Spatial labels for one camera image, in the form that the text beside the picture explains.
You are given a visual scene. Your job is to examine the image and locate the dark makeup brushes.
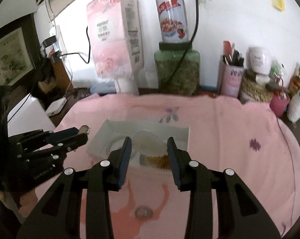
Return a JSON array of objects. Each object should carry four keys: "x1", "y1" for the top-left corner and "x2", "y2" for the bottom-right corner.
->
[{"x1": 231, "y1": 50, "x2": 245, "y2": 67}]

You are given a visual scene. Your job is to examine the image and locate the pink floral tissue pack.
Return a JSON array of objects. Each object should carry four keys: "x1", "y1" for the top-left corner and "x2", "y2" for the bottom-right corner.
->
[{"x1": 86, "y1": 0, "x2": 145, "y2": 80}]

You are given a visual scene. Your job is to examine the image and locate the white cream jar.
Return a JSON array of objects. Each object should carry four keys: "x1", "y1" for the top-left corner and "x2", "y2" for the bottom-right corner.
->
[{"x1": 247, "y1": 46, "x2": 272, "y2": 75}]

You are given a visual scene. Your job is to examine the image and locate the white cardboard box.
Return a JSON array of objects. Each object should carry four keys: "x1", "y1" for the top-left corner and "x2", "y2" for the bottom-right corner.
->
[{"x1": 87, "y1": 119, "x2": 191, "y2": 170}]

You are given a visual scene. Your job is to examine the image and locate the white cylinder stand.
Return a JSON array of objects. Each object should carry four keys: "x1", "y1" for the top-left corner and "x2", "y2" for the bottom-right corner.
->
[{"x1": 115, "y1": 76, "x2": 140, "y2": 95}]

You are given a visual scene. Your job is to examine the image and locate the white power strip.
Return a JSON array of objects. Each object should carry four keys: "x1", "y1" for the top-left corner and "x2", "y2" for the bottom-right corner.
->
[{"x1": 49, "y1": 25, "x2": 66, "y2": 58}]

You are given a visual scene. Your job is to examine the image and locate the pink cup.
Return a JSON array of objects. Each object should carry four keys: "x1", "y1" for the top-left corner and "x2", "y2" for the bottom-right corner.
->
[{"x1": 270, "y1": 92, "x2": 290, "y2": 117}]

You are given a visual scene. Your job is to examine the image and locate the amber perfume bottle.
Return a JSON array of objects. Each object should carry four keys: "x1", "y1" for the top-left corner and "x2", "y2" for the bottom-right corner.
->
[{"x1": 288, "y1": 62, "x2": 300, "y2": 94}]

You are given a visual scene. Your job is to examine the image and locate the black hanging cable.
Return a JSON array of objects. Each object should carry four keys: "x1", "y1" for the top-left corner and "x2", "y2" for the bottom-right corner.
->
[{"x1": 165, "y1": 0, "x2": 202, "y2": 85}]

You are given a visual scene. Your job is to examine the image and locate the framed floral picture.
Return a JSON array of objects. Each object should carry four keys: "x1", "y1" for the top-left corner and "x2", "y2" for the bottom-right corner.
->
[{"x1": 0, "y1": 26, "x2": 34, "y2": 86}]

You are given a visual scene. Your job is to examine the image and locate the pink pen holder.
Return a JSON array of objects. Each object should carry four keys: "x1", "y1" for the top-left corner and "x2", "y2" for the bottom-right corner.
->
[{"x1": 217, "y1": 61, "x2": 244, "y2": 97}]

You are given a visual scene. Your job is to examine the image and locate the wide carved silver ring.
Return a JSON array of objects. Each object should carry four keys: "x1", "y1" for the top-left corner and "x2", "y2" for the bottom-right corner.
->
[{"x1": 135, "y1": 205, "x2": 153, "y2": 218}]

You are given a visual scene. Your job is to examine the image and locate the white power adapter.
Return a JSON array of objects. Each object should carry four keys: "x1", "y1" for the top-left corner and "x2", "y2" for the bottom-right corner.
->
[{"x1": 46, "y1": 97, "x2": 68, "y2": 117}]

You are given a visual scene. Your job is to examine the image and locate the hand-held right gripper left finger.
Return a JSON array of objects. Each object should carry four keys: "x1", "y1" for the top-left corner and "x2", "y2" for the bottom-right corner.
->
[{"x1": 17, "y1": 136, "x2": 132, "y2": 239}]

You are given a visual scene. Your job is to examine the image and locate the printed tin can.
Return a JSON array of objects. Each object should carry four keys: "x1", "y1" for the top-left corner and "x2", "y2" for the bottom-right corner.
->
[{"x1": 155, "y1": 0, "x2": 189, "y2": 44}]

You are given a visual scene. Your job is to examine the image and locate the green glass jar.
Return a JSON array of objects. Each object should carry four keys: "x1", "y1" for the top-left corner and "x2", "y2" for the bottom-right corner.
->
[{"x1": 154, "y1": 41, "x2": 201, "y2": 96}]

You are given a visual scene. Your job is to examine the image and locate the white plastic bag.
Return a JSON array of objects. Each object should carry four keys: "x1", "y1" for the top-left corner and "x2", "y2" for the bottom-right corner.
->
[{"x1": 288, "y1": 92, "x2": 300, "y2": 122}]

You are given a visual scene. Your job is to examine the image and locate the black plug adapter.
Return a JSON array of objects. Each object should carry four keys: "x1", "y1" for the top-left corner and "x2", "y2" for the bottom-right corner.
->
[
  {"x1": 42, "y1": 37, "x2": 57, "y2": 49},
  {"x1": 48, "y1": 51, "x2": 63, "y2": 61}
]

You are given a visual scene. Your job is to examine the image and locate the black power cable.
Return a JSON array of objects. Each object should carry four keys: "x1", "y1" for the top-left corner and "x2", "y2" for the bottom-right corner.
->
[{"x1": 58, "y1": 26, "x2": 96, "y2": 64}]

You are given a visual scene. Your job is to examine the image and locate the green and white packet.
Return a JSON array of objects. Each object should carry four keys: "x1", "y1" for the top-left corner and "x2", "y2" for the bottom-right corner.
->
[{"x1": 269, "y1": 60, "x2": 286, "y2": 80}]

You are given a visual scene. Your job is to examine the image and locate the amber bead bracelet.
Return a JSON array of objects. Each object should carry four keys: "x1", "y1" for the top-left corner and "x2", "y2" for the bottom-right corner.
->
[{"x1": 150, "y1": 155, "x2": 171, "y2": 170}]

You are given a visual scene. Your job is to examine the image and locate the orange flat stick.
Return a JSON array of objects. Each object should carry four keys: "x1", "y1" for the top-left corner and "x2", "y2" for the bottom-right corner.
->
[{"x1": 223, "y1": 40, "x2": 234, "y2": 63}]

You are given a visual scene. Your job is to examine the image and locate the green jade bangle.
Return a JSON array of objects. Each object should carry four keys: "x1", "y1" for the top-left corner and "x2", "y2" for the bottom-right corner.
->
[{"x1": 104, "y1": 136, "x2": 132, "y2": 161}]

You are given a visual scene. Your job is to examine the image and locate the woven basket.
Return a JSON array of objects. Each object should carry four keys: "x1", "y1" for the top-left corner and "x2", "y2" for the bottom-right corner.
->
[{"x1": 240, "y1": 71, "x2": 275, "y2": 104}]

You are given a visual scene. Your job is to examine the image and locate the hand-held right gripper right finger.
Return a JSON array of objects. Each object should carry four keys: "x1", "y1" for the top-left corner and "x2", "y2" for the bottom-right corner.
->
[{"x1": 167, "y1": 137, "x2": 281, "y2": 239}]

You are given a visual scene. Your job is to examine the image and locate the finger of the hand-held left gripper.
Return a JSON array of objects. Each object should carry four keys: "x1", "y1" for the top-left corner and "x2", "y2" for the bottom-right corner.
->
[
  {"x1": 22, "y1": 135, "x2": 89, "y2": 163},
  {"x1": 9, "y1": 127, "x2": 82, "y2": 155}
]

